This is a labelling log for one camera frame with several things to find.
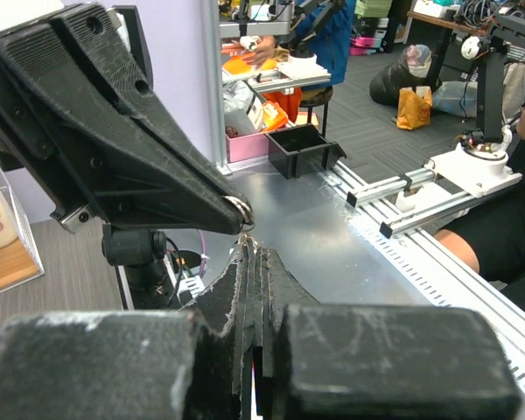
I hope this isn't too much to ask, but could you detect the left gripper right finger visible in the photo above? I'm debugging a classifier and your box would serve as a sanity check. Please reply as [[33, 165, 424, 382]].
[[254, 248, 522, 419]]

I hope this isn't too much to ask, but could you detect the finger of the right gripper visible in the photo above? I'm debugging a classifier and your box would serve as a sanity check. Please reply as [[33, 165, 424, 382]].
[[0, 3, 249, 235]]

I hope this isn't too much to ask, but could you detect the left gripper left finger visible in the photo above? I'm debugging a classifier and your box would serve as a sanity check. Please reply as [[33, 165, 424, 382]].
[[0, 245, 250, 419]]

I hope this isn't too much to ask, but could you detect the keychain with keys and strap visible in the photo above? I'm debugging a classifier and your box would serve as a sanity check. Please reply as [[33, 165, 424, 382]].
[[224, 196, 255, 244]]

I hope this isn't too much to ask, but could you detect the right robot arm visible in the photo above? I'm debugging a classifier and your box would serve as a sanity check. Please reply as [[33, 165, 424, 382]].
[[0, 1, 254, 308]]

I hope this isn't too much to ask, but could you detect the pink storage bin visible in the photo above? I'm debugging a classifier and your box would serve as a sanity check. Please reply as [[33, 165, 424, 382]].
[[226, 133, 269, 163]]

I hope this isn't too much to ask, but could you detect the black plastic bin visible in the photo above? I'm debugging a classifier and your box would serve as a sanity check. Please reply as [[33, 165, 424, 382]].
[[266, 124, 347, 179]]

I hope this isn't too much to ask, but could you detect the person in black clothes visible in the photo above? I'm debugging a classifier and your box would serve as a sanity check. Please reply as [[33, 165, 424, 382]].
[[435, 103, 525, 312]]

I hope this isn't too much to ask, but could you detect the yellow paper bag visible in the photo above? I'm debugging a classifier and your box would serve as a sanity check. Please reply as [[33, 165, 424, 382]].
[[396, 86, 433, 130]]

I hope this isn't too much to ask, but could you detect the black garbage bag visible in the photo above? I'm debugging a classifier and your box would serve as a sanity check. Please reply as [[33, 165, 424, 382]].
[[369, 44, 441, 106]]

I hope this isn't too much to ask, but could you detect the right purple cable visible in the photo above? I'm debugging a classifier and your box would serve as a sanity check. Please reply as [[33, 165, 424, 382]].
[[187, 227, 213, 281]]

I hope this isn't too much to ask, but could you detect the white slotted cable duct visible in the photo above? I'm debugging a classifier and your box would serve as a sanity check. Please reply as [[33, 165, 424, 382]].
[[350, 218, 525, 395]]

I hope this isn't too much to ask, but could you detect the aluminium extrusion frame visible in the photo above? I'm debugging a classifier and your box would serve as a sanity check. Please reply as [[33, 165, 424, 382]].
[[318, 152, 525, 342]]

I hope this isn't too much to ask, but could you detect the white wire shelf rack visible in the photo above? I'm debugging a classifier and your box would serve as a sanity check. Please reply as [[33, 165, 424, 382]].
[[0, 175, 45, 293]]

